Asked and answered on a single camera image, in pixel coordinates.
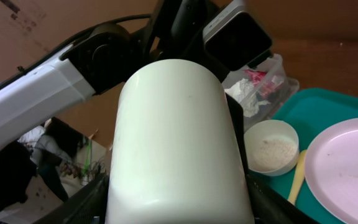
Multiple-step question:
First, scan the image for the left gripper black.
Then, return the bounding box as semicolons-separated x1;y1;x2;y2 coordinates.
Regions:
147;0;229;82

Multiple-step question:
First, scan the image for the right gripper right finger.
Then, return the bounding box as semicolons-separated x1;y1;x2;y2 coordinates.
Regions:
246;174;318;224

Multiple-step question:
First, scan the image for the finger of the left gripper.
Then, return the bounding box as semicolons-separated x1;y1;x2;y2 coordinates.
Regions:
226;93;249;174

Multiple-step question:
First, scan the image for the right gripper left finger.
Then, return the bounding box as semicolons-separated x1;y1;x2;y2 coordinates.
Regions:
34;174;109;224

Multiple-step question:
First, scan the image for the white napkin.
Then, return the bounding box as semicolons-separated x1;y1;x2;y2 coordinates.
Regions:
224;78;269;118

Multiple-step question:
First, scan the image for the red snack wrapper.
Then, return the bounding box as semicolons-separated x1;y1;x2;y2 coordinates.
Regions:
244;69;285;99

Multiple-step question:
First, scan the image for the white cup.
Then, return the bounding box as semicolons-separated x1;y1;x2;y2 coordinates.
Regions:
106;59;254;224

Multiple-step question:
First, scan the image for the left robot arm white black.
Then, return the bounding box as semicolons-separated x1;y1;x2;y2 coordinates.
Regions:
0;1;241;152

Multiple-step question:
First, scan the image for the clear plastic bin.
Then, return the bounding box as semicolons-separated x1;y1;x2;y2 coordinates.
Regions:
222;54;300;130

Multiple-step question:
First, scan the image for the yellow plastic spoon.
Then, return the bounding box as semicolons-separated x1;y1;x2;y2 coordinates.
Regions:
288;150;307;205

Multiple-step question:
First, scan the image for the cream bowl with rice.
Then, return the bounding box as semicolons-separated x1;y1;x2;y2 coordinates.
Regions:
244;119;300;176

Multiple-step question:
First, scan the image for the teal serving tray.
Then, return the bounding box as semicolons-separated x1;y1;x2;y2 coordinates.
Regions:
255;88;358;224

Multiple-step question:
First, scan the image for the pink plate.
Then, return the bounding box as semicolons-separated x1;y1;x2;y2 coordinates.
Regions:
305;118;358;223

